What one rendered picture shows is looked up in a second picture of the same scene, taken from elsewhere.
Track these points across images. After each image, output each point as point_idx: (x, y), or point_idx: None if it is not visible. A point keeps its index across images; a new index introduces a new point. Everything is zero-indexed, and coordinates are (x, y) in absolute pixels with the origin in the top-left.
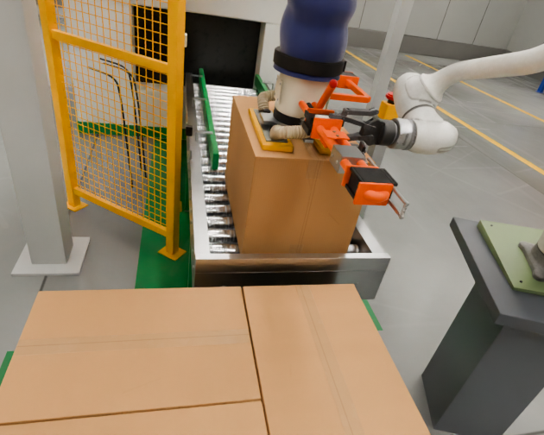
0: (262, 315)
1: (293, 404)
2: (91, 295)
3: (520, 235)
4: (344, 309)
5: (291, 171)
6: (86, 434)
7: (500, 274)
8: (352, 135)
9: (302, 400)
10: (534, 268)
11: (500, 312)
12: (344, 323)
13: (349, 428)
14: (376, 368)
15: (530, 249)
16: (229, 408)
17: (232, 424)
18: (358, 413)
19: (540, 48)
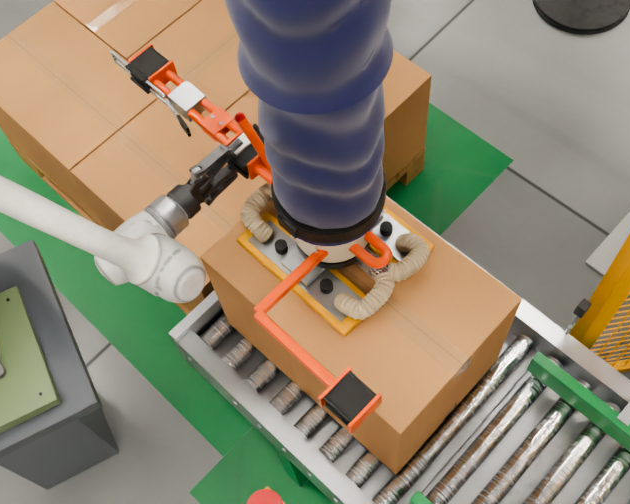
0: (257, 183)
1: (186, 135)
2: (394, 99)
3: (0, 400)
4: (193, 246)
5: None
6: None
7: (30, 307)
8: (216, 175)
9: (181, 142)
10: None
11: (32, 240)
12: (184, 230)
13: (141, 147)
14: (138, 205)
15: None
16: (224, 105)
17: (215, 99)
18: (138, 161)
19: None
